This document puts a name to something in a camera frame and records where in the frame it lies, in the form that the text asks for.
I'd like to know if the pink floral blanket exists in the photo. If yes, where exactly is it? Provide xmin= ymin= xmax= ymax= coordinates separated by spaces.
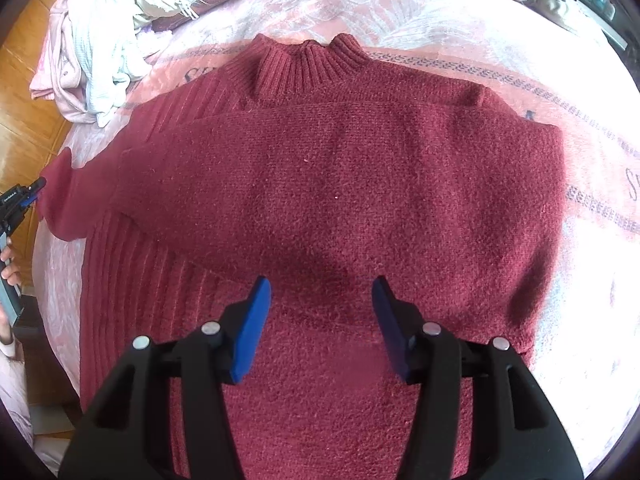
xmin=30 ymin=0 xmax=640 ymax=480

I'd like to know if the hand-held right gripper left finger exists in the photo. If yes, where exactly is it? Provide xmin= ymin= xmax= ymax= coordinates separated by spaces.
xmin=59 ymin=276 xmax=272 ymax=480

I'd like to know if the small lilac garment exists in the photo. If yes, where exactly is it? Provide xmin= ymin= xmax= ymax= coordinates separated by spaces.
xmin=135 ymin=27 xmax=173 ymax=53

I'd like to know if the person's left hand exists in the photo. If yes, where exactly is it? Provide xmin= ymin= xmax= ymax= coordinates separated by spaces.
xmin=0 ymin=246 xmax=23 ymax=287

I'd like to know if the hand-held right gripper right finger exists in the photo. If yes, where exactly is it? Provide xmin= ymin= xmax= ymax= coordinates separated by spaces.
xmin=372 ymin=276 xmax=585 ymax=480

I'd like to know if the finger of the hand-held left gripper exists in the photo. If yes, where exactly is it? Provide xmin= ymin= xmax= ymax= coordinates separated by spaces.
xmin=26 ymin=176 xmax=49 ymax=209

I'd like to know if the pile of white pink clothes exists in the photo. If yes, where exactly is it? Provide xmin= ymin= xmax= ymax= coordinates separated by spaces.
xmin=70 ymin=0 xmax=207 ymax=128

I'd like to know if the pale pink garment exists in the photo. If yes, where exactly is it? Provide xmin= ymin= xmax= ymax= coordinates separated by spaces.
xmin=29 ymin=0 xmax=101 ymax=125

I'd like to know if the maroon knit sweater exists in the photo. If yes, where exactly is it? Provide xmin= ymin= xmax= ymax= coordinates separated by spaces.
xmin=39 ymin=33 xmax=568 ymax=480

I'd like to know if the person's left forearm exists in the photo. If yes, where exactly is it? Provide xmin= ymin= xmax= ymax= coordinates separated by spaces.
xmin=0 ymin=330 xmax=37 ymax=461

